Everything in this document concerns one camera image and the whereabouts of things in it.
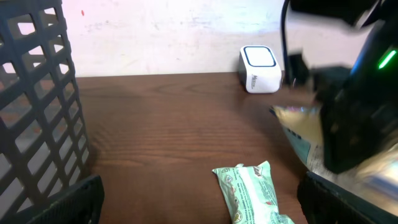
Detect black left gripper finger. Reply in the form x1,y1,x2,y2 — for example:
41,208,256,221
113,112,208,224
25,175,104,224

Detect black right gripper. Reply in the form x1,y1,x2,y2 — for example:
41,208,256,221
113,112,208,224
297,67,397,224

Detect orange yellow snack bag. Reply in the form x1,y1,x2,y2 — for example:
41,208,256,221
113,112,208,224
271,106,397,215

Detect teal wet wipes pack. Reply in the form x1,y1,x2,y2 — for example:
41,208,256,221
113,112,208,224
212,161,294,224

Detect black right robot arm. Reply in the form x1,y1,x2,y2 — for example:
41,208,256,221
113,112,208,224
280,1,397,223

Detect grey plastic mesh basket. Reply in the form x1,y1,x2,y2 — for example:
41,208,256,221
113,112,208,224
1,0,90,218

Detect white barcode scanner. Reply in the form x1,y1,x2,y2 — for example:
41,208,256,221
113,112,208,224
238,45,282,94

